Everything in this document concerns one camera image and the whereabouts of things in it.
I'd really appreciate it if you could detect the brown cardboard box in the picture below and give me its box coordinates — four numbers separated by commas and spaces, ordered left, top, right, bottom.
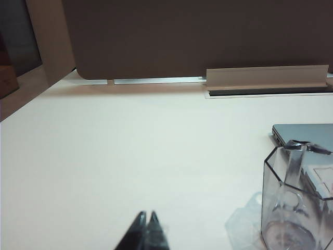
0, 65, 19, 100

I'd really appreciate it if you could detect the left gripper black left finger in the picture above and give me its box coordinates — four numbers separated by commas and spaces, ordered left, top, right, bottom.
113, 210, 148, 250

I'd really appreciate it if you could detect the black cable slot brush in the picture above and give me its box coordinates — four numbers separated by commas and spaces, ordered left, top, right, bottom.
208, 87, 333, 99

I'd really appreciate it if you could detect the silver divider mounting bracket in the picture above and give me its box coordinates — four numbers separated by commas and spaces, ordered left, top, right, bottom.
83, 76, 207, 86

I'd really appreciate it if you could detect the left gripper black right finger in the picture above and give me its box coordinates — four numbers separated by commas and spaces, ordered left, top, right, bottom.
144, 210, 170, 250

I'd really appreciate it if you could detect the taupe fabric desk divider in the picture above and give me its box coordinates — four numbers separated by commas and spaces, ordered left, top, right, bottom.
61, 0, 333, 80

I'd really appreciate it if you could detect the beige cable tray flap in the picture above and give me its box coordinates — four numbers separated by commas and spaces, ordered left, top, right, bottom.
206, 65, 330, 88

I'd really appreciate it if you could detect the transparent grey faceted water cup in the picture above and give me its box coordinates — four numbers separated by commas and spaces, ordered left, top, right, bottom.
261, 140, 333, 250

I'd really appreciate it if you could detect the silver closed laptop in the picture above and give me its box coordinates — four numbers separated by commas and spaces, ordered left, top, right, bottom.
269, 123, 333, 201

